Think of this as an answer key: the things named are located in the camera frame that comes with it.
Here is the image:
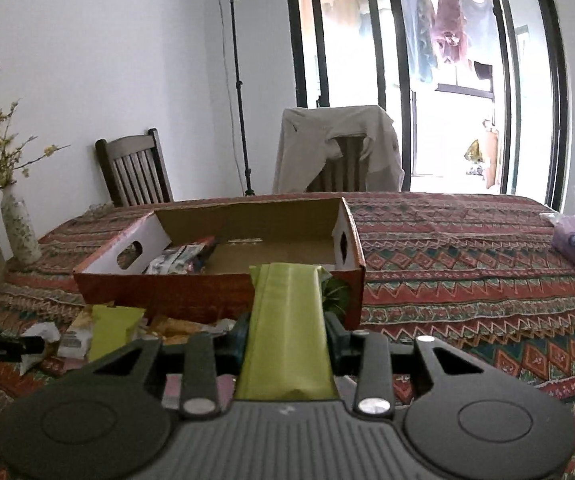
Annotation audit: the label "wooden chair under jacket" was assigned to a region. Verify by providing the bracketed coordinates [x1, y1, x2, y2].
[307, 134, 374, 194]

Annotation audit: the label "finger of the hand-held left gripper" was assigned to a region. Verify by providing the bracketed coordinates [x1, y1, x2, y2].
[0, 324, 44, 362]

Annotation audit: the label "cardboard box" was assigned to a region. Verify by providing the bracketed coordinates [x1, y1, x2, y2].
[73, 196, 367, 331]

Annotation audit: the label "pale blue hanging garment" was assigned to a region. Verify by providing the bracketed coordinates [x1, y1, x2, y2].
[460, 0, 499, 67]

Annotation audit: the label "orange hanging garment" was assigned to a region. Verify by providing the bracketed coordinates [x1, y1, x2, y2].
[300, 0, 359, 27]

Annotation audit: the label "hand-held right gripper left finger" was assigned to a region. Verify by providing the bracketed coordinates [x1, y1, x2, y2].
[86, 312, 253, 421]

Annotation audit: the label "silver white packet in box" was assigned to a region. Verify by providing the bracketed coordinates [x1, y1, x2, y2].
[143, 236, 218, 276]

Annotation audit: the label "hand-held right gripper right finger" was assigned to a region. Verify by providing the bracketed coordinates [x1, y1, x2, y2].
[324, 311, 487, 419]

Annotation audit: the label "green snack packet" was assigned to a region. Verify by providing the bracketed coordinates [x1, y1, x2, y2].
[237, 261, 341, 402]

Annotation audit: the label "floral ceramic vase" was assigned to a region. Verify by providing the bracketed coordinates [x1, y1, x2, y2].
[0, 185, 43, 266]

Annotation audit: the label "yellow flower branches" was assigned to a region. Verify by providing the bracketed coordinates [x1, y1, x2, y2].
[0, 101, 71, 190]

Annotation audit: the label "black framed glass door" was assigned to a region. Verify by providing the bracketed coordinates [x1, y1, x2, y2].
[284, 0, 569, 211]

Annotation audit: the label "dark wooden chair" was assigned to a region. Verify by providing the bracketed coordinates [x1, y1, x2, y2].
[95, 128, 174, 208]

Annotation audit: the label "orange wooden board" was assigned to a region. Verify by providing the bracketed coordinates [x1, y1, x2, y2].
[484, 120, 501, 189]

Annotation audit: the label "chair draped with beige cloth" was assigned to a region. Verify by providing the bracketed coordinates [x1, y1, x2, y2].
[273, 105, 405, 195]

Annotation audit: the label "maroon hanging shirt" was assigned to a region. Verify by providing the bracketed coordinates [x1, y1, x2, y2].
[430, 0, 471, 64]

